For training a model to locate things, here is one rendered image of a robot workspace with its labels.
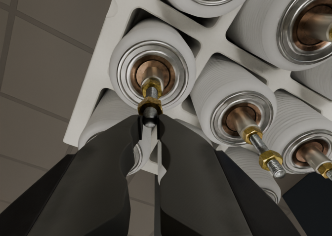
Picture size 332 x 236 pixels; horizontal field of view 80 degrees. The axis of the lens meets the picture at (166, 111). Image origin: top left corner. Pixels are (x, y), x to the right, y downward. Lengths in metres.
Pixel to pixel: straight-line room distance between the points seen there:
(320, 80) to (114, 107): 0.28
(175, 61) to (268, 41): 0.10
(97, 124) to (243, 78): 0.18
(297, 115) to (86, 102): 0.30
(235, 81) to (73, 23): 0.36
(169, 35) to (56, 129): 0.46
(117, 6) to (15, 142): 0.51
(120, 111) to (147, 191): 0.48
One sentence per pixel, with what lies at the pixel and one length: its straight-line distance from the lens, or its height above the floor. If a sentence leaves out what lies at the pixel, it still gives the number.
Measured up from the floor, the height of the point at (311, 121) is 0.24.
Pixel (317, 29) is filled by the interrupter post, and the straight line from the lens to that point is 0.24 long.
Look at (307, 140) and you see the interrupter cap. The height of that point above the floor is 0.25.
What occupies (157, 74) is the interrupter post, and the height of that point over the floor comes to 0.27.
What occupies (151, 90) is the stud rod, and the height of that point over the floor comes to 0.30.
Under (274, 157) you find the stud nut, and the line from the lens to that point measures 0.20.
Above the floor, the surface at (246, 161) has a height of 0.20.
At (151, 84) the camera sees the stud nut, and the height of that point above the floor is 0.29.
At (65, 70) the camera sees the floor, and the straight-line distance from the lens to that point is 0.52.
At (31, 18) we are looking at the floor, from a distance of 0.52.
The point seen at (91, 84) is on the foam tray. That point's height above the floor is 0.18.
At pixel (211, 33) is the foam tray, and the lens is 0.29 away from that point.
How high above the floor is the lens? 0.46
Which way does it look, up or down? 61 degrees down
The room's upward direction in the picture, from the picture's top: 175 degrees clockwise
